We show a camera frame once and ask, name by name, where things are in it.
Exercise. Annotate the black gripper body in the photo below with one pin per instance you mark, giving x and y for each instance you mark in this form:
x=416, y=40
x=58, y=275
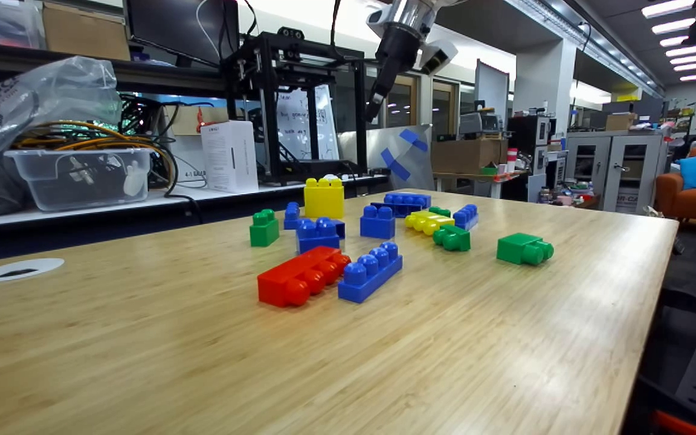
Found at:
x=398, y=49

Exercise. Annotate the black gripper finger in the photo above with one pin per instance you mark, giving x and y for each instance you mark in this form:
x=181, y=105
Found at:
x=371, y=99
x=383, y=90

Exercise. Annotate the small blue toy block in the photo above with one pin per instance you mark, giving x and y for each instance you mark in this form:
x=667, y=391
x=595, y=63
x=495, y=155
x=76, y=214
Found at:
x=291, y=217
x=378, y=221
x=465, y=217

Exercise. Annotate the clear acrylic panel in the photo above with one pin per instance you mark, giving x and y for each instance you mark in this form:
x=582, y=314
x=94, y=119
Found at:
x=367, y=148

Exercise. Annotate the blue tape strip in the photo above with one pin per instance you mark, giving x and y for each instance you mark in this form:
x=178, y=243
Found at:
x=394, y=166
x=414, y=140

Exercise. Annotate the white board panel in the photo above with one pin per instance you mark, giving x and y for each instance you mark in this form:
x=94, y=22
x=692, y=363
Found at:
x=493, y=92

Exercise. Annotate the large cardboard box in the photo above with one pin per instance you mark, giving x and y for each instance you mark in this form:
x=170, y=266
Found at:
x=470, y=155

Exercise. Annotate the long blue toy block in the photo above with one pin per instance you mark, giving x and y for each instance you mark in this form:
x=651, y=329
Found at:
x=367, y=275
x=409, y=202

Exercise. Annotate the tall yellow toy block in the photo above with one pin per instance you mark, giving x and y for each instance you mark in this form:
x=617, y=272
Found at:
x=323, y=198

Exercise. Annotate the small green toy block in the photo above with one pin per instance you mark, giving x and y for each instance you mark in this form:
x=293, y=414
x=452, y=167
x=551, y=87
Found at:
x=438, y=211
x=264, y=231

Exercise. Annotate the flat yellow toy block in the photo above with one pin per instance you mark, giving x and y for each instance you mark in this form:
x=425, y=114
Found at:
x=425, y=224

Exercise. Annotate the square blue toy block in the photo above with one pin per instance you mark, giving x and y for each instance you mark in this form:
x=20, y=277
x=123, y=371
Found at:
x=317, y=235

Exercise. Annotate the long red toy block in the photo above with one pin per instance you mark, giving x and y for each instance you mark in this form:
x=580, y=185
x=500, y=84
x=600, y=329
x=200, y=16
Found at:
x=299, y=279

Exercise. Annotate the black monitor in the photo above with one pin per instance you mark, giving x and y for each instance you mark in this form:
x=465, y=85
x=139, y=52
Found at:
x=178, y=28

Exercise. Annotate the white glass door cabinet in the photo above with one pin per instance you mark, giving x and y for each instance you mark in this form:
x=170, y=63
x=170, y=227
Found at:
x=613, y=169

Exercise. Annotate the brown cardboard box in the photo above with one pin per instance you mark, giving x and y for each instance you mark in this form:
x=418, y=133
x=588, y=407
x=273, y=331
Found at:
x=82, y=32

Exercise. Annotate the clear plastic storage bin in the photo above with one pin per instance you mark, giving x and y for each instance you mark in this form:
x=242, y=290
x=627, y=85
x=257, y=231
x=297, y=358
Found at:
x=82, y=182

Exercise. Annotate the clear plastic bag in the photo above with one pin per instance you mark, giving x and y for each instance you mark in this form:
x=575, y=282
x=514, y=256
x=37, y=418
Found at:
x=41, y=98

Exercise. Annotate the orange sofa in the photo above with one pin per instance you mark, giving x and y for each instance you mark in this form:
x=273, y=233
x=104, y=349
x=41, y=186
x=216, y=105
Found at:
x=694, y=202

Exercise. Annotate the white round table grommet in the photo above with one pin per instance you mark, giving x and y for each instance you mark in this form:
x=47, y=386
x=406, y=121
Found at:
x=20, y=269

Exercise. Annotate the orange clamp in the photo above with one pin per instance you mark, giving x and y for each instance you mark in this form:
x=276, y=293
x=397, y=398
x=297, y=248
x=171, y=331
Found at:
x=682, y=424

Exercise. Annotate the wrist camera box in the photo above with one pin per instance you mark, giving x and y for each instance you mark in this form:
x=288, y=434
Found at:
x=438, y=55

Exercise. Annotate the black printer frame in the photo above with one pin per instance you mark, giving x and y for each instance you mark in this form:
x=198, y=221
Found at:
x=270, y=81

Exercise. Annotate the black wall shelf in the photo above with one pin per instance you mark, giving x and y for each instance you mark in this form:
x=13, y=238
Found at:
x=162, y=75

